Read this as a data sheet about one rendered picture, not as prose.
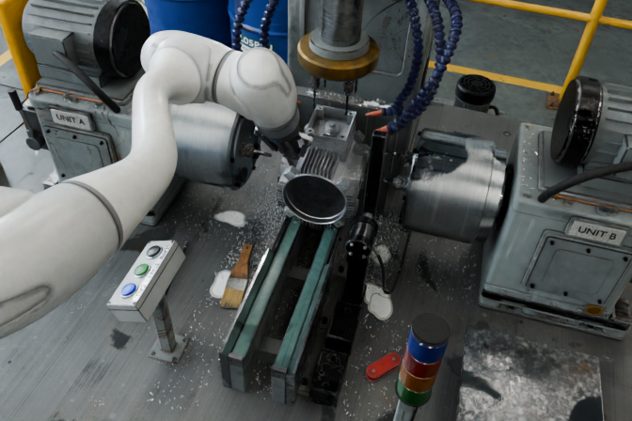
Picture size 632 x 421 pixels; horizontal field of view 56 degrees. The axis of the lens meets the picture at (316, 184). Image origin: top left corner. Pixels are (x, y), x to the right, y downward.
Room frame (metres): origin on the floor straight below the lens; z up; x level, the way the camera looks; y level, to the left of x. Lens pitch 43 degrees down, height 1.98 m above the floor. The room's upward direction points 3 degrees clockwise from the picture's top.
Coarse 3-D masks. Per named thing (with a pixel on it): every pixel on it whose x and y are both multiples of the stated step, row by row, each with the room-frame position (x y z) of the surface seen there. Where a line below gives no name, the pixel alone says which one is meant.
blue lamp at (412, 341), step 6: (408, 336) 0.53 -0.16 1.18; (414, 336) 0.51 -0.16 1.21; (408, 342) 0.52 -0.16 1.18; (414, 342) 0.50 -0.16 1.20; (408, 348) 0.51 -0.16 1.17; (414, 348) 0.50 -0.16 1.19; (420, 348) 0.50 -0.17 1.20; (426, 348) 0.49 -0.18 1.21; (432, 348) 0.49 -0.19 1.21; (438, 348) 0.49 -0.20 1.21; (444, 348) 0.50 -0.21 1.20; (414, 354) 0.50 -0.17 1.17; (420, 354) 0.49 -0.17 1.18; (426, 354) 0.49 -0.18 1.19; (432, 354) 0.49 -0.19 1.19; (438, 354) 0.49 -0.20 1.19; (420, 360) 0.49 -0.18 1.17; (426, 360) 0.49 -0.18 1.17; (432, 360) 0.49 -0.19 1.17; (438, 360) 0.50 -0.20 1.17
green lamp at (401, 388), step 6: (402, 384) 0.51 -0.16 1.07; (402, 390) 0.50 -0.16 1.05; (408, 390) 0.50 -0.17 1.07; (402, 396) 0.50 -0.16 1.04; (408, 396) 0.49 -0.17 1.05; (414, 396) 0.49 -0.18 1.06; (420, 396) 0.49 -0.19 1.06; (426, 396) 0.50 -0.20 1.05; (408, 402) 0.49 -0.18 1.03; (414, 402) 0.49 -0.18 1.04; (420, 402) 0.49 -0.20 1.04
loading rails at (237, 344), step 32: (288, 224) 1.01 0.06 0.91; (288, 256) 0.91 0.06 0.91; (320, 256) 0.91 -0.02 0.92; (256, 288) 0.80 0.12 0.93; (320, 288) 0.80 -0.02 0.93; (256, 320) 0.72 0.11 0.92; (320, 320) 0.79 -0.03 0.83; (224, 352) 0.63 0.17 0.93; (256, 352) 0.69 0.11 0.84; (288, 352) 0.65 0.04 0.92; (224, 384) 0.63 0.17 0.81; (288, 384) 0.60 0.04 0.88
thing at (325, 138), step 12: (324, 108) 1.19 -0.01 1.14; (336, 108) 1.19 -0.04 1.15; (312, 120) 1.15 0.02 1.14; (324, 120) 1.18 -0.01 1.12; (336, 120) 1.18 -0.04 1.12; (348, 120) 1.16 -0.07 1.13; (312, 132) 1.09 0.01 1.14; (324, 132) 1.11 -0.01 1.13; (336, 132) 1.12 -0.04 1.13; (348, 132) 1.10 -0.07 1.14; (312, 144) 1.08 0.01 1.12; (324, 144) 1.07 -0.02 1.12; (336, 144) 1.07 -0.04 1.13; (348, 144) 1.09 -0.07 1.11; (336, 156) 1.07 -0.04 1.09
